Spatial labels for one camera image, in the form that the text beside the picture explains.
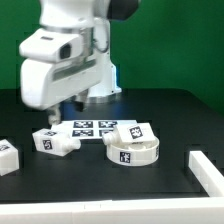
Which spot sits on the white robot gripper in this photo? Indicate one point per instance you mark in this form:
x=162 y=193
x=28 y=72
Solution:
x=44 y=84

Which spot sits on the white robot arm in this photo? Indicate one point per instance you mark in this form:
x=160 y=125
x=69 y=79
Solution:
x=91 y=20

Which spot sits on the white marker sheet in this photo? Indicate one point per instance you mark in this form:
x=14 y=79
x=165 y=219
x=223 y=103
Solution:
x=89 y=129

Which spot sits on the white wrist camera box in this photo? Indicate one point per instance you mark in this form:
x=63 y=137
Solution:
x=52 y=47

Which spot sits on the white L-shaped wall fixture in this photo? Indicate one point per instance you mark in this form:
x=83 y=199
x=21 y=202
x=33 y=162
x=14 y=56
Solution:
x=200 y=210

